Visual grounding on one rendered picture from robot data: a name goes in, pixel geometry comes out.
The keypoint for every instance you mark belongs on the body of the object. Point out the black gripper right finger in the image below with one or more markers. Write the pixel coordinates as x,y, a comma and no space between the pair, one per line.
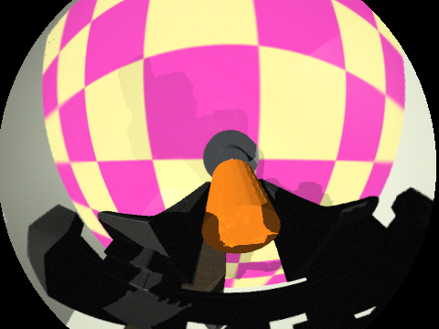
306,227

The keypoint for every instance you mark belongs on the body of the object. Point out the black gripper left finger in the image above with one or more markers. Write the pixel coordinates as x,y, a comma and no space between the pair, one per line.
175,232

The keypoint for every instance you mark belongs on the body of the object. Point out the grey stepped pedestal with shaft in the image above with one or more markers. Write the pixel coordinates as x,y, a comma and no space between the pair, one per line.
230,145

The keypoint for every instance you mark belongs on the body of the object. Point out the orange knob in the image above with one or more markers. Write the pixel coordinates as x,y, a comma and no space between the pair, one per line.
239,217

